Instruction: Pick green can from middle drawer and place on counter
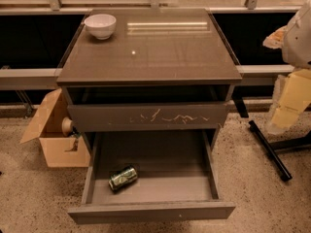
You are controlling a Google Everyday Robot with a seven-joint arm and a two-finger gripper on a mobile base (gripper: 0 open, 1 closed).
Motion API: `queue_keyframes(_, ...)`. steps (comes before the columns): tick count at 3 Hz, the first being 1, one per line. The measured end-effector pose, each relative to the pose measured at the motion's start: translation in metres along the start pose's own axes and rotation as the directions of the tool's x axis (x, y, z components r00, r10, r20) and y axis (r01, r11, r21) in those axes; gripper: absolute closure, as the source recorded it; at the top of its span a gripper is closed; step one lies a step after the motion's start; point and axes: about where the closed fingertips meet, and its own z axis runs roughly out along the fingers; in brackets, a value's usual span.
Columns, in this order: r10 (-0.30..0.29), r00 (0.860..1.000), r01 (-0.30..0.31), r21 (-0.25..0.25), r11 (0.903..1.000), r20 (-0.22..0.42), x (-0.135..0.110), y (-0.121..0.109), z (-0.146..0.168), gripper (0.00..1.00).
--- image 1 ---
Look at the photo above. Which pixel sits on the grey metal window railing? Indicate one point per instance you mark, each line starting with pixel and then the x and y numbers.
pixel 34 34

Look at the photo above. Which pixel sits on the black metal floor stand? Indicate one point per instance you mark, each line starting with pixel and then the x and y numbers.
pixel 289 152

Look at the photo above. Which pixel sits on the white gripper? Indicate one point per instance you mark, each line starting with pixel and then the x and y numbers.
pixel 298 43

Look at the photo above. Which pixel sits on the round wooden knob object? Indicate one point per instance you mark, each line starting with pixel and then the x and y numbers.
pixel 67 126

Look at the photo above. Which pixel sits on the open grey middle drawer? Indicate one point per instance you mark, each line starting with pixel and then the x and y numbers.
pixel 176 178

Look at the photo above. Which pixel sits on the green soda can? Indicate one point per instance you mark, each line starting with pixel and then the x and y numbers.
pixel 122 178

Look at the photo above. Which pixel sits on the closed grey top drawer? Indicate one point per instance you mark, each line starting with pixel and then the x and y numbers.
pixel 143 117

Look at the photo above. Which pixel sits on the white ceramic bowl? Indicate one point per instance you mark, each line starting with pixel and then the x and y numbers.
pixel 101 26

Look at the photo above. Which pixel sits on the open cardboard box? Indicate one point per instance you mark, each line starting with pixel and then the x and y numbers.
pixel 45 126

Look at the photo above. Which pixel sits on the grey drawer cabinet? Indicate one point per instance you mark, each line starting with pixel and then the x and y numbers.
pixel 156 57

